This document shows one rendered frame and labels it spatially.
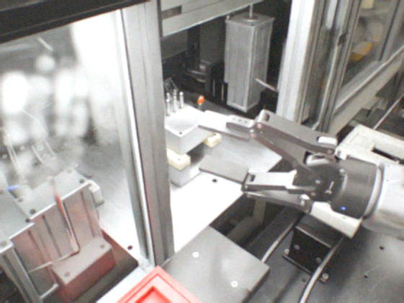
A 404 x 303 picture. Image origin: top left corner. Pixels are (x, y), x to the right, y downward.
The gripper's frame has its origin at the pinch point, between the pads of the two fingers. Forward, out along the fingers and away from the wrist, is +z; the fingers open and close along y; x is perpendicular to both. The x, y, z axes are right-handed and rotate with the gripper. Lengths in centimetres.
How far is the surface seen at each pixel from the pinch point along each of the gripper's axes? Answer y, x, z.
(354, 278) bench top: -45, -13, -31
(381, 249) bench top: -46, -24, -37
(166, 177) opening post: -2.6, 6.0, 5.5
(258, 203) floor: -125, -82, 4
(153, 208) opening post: -6.3, 9.3, 6.2
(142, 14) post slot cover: 19.9, 4.2, 7.3
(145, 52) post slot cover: 16.1, 4.8, 7.1
